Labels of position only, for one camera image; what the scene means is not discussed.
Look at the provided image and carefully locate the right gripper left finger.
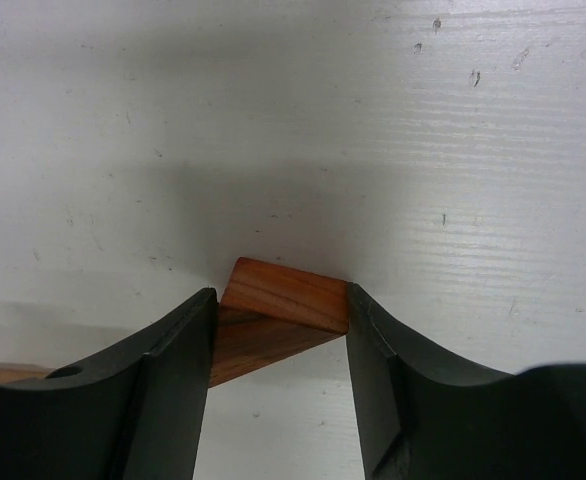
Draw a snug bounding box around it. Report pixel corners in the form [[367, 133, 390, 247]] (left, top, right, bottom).
[[0, 288, 218, 479]]

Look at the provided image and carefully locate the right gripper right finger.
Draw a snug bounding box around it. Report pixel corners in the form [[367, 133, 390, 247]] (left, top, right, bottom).
[[346, 283, 586, 479]]

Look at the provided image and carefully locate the long light wood block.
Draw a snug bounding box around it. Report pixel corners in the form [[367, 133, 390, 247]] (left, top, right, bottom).
[[0, 366, 51, 384]]

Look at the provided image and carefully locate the red-brown wood triangle block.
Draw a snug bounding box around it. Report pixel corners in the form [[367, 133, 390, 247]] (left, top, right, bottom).
[[209, 257, 349, 387]]

